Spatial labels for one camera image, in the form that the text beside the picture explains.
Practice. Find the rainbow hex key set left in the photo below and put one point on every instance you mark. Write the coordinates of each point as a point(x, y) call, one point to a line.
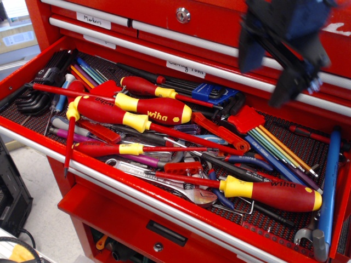
point(92, 80)

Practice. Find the white Cutting Tools label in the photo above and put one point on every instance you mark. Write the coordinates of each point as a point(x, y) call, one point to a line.
point(193, 70)

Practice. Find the long red yellow Wiha screwdriver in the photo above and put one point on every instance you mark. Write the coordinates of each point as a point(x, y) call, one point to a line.
point(102, 111)

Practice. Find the blue handled pliers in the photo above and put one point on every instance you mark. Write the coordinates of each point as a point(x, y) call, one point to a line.
point(212, 175)

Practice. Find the large red yellow Wiha screwdriver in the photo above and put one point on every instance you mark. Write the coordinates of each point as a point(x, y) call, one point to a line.
point(285, 195)

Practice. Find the red plastic bit holder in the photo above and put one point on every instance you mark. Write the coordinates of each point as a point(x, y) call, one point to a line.
point(183, 168)

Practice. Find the black equipment box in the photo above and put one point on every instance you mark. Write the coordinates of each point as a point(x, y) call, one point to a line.
point(16, 202)

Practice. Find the purple handled screwdriver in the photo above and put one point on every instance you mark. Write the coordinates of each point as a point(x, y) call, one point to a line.
point(140, 158)

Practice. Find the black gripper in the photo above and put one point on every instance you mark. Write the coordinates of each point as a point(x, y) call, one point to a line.
point(278, 27)

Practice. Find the chrome open end wrench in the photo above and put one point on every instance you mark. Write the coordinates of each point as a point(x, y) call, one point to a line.
point(306, 232)

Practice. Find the red folding key holder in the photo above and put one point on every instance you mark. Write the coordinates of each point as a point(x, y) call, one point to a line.
point(220, 131)

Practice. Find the thin red screwdriver over edge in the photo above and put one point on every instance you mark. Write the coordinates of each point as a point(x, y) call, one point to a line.
point(70, 137)

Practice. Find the chrome adjustable wrench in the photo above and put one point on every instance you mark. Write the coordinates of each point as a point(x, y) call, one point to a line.
point(198, 196)

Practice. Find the red yellow Wiha screwdriver centre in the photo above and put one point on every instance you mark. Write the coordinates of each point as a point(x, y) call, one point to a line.
point(164, 111)

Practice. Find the black torx key set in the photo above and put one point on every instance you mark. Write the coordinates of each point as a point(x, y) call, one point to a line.
point(34, 102)

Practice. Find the small red precision screwdriver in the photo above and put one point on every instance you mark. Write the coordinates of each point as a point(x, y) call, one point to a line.
point(345, 146)

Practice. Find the blue holder black hex keys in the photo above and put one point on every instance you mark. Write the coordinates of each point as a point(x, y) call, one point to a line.
point(230, 100)

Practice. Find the rainbow hex key set right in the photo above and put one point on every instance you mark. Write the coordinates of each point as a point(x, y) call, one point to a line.
point(249, 122)

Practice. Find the black red Wiha driver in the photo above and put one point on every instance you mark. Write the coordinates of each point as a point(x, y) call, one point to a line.
point(235, 171)

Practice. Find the slim red yellow screwdriver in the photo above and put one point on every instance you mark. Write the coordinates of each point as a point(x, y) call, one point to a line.
point(98, 149)

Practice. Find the rainbow hex key set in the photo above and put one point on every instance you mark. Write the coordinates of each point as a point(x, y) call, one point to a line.
point(249, 122)
point(92, 80)

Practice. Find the small red yellow screwdriver top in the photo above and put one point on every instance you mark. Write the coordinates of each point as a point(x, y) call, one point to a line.
point(140, 86)

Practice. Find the black red slim screwdriver top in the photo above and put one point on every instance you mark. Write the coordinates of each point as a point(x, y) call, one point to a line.
point(157, 79)

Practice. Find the red strip bit rail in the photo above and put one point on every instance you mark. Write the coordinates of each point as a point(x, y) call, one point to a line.
point(278, 240)

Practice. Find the red tool chest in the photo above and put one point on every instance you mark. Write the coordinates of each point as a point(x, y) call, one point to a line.
point(145, 34)

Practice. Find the silver cabinet lock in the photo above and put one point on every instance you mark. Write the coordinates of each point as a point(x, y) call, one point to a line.
point(183, 15)

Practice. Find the large blue hex key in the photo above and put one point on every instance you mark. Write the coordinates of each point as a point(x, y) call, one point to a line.
point(323, 234)

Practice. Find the white Markers label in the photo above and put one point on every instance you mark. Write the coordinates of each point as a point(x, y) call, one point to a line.
point(93, 20)

